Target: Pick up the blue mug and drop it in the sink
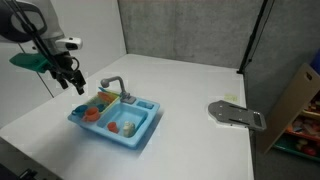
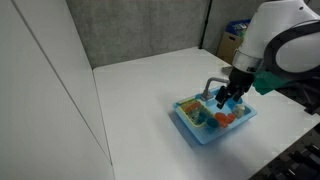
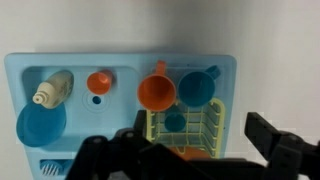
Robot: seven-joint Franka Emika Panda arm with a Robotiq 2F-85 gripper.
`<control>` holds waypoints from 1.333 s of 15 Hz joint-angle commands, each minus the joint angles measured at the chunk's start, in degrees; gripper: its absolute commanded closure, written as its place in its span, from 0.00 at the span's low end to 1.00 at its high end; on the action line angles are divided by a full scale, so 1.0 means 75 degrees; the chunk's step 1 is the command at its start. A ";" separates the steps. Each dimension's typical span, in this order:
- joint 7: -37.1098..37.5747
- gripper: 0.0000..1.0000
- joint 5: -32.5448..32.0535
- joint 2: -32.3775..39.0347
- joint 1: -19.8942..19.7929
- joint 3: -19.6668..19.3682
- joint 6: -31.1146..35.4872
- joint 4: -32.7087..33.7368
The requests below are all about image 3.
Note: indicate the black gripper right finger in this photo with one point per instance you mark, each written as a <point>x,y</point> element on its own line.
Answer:
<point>290,153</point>

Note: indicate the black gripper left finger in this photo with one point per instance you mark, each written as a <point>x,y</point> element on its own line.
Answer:
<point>113,160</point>

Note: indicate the blue toy mug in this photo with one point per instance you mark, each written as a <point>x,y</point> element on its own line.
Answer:
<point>196,89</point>

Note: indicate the light blue toy sink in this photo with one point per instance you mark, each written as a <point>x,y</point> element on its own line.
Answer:
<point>120,113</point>

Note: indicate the orange toy mug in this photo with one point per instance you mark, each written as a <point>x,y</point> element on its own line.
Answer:
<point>156,93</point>

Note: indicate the yellow toy dish rack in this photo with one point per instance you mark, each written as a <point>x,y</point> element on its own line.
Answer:
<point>218,130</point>

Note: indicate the small orange toy cup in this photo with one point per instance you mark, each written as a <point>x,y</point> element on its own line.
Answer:
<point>98,83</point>

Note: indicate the blue toy plate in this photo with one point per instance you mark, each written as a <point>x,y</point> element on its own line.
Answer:
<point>40,125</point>

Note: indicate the orange toy plate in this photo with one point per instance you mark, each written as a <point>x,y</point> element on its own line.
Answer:
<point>195,153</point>

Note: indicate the cream toy soap bottle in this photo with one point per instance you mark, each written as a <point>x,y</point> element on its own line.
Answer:
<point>55,89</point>

